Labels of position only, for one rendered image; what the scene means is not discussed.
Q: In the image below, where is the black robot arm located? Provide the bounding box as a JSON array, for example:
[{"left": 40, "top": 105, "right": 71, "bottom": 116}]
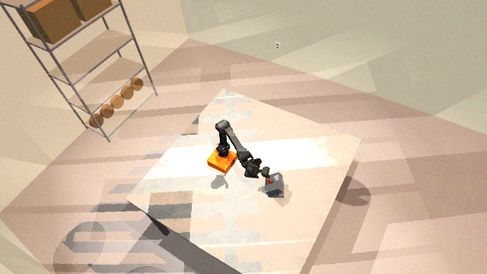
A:
[{"left": 215, "top": 119, "right": 262, "bottom": 176}]

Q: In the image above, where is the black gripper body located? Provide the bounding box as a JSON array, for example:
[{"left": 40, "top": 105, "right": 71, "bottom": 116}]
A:
[{"left": 244, "top": 167, "right": 270, "bottom": 177}]

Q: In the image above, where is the grey sloped panel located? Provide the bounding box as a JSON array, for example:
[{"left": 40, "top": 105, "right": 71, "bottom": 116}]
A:
[{"left": 265, "top": 172, "right": 285, "bottom": 197}]

